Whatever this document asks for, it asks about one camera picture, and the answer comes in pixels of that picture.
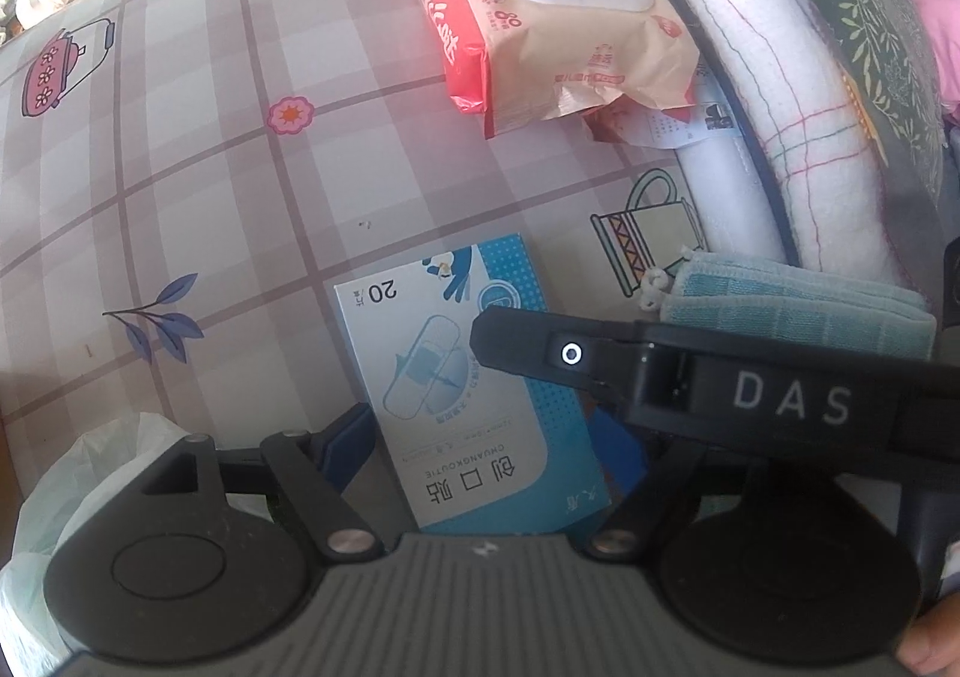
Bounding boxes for grey bed sheet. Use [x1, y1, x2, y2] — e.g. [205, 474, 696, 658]
[874, 107, 960, 288]

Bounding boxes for red peach wet wipes pack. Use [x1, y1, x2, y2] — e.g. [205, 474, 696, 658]
[390, 0, 702, 138]

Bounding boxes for printed paper sheet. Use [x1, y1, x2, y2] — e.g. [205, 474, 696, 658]
[585, 65, 740, 149]

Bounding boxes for white knotted plastic bag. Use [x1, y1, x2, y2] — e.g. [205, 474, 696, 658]
[0, 411, 196, 655]

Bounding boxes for teal checked cloth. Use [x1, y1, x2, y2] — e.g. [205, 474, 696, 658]
[637, 245, 938, 363]

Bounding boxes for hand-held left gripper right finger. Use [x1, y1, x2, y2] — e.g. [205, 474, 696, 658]
[581, 407, 751, 562]

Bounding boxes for pink pillow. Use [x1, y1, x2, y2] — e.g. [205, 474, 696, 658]
[911, 0, 960, 112]

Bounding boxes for person's right hand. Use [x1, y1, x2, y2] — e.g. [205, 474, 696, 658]
[900, 591, 960, 677]

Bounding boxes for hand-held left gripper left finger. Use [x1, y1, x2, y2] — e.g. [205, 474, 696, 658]
[141, 403, 376, 562]

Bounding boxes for blue white bandage box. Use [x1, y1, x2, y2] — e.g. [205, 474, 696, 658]
[334, 232, 627, 535]

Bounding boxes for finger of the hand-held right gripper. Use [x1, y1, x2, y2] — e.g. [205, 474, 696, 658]
[469, 305, 638, 415]

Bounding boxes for white towel blanket coloured lines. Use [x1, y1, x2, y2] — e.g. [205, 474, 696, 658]
[600, 0, 912, 273]

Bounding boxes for white foam roll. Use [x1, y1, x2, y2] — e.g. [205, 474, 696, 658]
[675, 137, 796, 265]

